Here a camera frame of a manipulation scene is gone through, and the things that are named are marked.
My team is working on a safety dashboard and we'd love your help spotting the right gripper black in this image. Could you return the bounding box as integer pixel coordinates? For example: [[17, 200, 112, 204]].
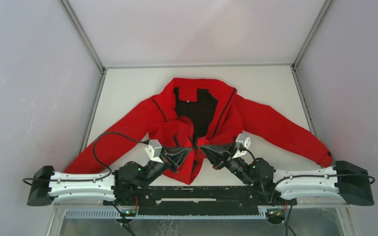
[[199, 143, 254, 187]]

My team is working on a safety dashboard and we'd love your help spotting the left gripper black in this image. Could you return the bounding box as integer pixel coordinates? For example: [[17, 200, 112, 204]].
[[138, 144, 192, 189]]

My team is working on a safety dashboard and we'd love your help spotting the red jacket black lining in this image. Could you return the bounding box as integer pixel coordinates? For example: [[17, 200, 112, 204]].
[[65, 78, 333, 184]]

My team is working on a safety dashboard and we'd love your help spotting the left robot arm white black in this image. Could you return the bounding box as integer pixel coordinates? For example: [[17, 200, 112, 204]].
[[24, 144, 191, 207]]

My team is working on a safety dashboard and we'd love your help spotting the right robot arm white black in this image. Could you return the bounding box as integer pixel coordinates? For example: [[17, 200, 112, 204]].
[[200, 143, 376, 206]]

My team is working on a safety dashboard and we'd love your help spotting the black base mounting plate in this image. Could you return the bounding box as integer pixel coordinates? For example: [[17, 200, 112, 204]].
[[103, 186, 292, 214]]

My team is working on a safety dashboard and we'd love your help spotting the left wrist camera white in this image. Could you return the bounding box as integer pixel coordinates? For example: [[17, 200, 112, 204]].
[[144, 140, 164, 163]]

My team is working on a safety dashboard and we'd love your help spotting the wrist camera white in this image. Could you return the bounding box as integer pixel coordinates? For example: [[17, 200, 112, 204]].
[[144, 140, 164, 163], [233, 133, 251, 158]]

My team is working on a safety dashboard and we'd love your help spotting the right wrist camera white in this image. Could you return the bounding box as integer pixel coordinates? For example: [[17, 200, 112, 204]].
[[233, 133, 251, 158]]

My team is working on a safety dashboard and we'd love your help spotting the white slotted cable duct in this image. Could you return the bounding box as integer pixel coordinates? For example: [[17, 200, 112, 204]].
[[64, 208, 277, 219]]

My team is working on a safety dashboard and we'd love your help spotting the left camera black cable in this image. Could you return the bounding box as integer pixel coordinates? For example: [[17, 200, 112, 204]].
[[22, 131, 151, 186]]

